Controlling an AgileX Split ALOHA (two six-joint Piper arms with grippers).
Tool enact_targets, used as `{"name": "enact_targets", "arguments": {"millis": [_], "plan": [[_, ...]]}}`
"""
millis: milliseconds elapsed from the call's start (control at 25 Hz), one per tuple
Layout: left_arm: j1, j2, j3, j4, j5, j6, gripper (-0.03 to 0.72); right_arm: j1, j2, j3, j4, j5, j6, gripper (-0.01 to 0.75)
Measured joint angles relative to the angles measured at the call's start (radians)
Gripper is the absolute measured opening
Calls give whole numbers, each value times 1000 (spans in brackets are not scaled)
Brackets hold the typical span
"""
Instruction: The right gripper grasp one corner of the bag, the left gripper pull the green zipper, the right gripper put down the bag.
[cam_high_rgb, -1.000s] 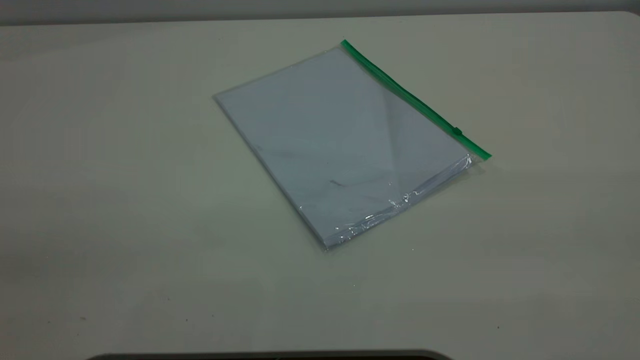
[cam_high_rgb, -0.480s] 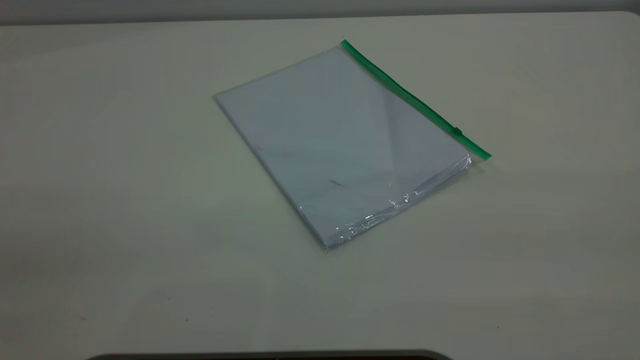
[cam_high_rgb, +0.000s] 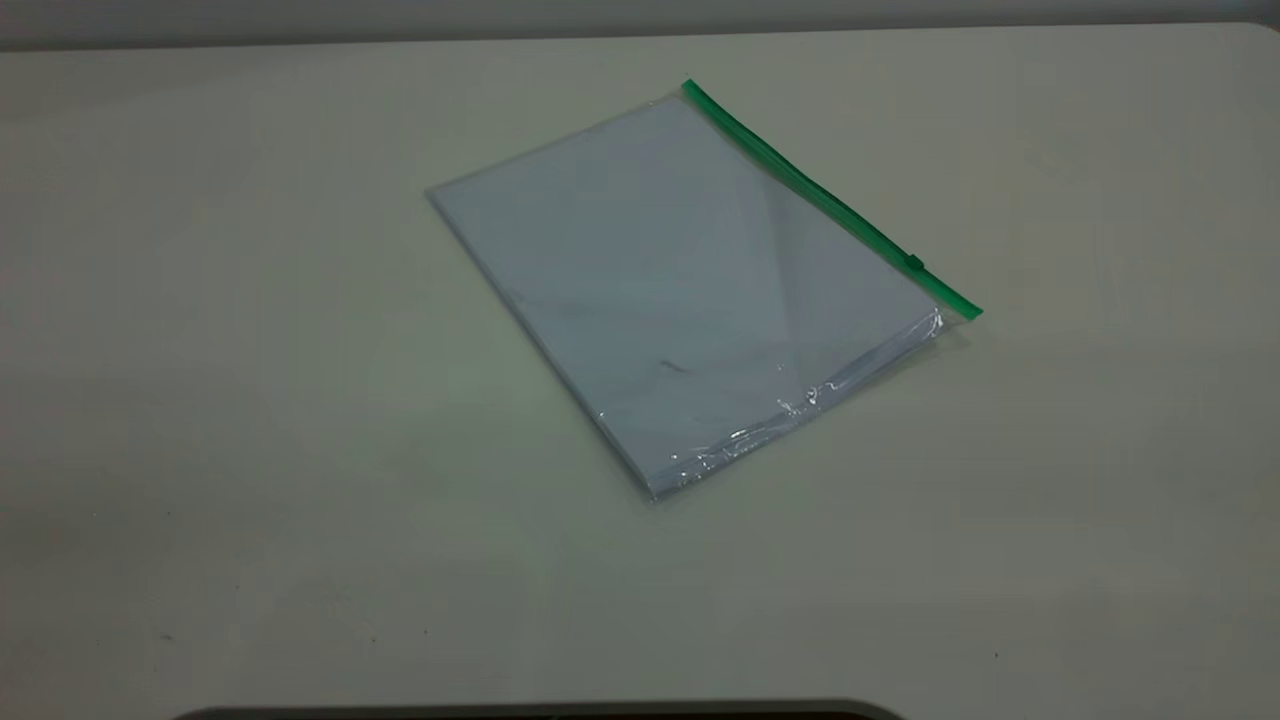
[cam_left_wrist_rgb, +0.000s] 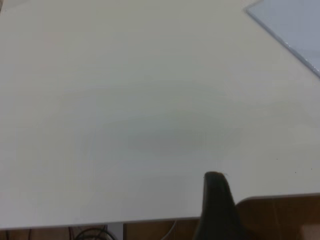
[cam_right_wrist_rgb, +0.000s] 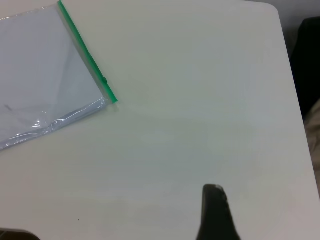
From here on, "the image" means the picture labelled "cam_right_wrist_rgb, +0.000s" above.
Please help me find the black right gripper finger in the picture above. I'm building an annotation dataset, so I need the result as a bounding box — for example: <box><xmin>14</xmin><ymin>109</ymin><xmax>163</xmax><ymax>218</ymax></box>
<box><xmin>195</xmin><ymin>184</ymin><xmax>242</xmax><ymax>240</ymax></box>

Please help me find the clear bag with green zipper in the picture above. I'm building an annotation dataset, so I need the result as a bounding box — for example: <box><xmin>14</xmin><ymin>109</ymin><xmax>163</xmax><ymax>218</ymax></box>
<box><xmin>0</xmin><ymin>0</ymin><xmax>119</xmax><ymax>151</ymax></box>

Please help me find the black background object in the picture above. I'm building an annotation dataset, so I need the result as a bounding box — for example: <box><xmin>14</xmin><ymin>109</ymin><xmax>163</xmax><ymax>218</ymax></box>
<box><xmin>289</xmin><ymin>17</ymin><xmax>320</xmax><ymax>121</ymax></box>

